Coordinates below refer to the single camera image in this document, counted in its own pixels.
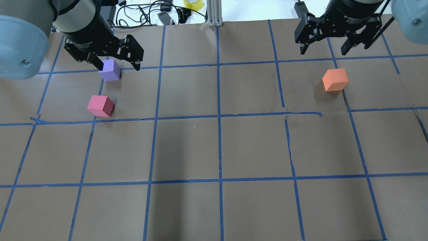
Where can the orange foam cube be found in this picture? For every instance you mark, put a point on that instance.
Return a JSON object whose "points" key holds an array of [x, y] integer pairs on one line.
{"points": [[335, 80]]}

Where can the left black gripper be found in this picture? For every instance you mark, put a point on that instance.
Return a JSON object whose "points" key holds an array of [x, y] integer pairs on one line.
{"points": [[87, 29]]}

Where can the pink foam cube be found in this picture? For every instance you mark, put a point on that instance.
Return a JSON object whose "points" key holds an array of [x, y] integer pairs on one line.
{"points": [[101, 106]]}

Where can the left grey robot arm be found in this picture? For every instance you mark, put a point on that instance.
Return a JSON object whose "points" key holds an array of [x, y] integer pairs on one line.
{"points": [[25, 26]]}

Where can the grey power adapter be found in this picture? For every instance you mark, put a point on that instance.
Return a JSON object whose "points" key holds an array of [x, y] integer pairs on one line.
{"points": [[165, 18]]}

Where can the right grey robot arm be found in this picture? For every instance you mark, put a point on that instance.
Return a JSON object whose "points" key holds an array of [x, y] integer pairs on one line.
{"points": [[410, 14]]}

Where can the black power adapter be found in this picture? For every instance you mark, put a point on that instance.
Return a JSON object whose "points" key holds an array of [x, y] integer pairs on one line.
{"points": [[301, 9]]}

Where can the aluminium frame post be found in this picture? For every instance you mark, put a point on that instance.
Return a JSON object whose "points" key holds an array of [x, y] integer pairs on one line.
{"points": [[214, 13]]}

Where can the yellow tape roll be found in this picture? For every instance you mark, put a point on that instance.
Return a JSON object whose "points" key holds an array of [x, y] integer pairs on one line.
{"points": [[195, 5]]}

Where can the purple foam cube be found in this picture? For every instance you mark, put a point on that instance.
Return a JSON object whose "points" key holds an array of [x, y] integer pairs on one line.
{"points": [[110, 71]]}

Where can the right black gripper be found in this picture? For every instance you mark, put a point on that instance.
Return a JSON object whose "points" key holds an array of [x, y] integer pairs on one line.
{"points": [[351, 13]]}

